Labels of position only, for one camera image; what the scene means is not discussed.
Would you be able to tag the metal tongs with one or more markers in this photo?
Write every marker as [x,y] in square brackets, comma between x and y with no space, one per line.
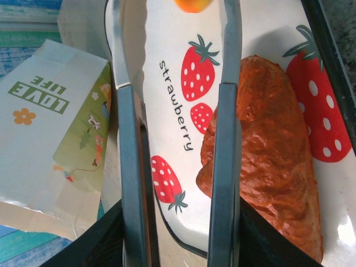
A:
[128,167]

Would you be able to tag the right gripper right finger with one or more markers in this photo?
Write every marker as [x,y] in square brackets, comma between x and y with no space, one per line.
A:
[261,244]

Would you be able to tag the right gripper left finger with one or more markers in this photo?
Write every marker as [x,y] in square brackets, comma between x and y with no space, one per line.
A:
[103,242]

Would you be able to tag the white printed paper bag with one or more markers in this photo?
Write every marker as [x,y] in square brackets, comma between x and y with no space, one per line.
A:
[41,139]

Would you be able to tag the aluminium frame profile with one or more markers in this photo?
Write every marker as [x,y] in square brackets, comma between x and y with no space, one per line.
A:
[27,26]

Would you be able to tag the yellow striped fake bread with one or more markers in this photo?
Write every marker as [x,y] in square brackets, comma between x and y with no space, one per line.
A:
[192,5]

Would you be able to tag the white strawberry print tray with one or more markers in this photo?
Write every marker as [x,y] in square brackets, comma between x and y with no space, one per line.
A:
[167,41]

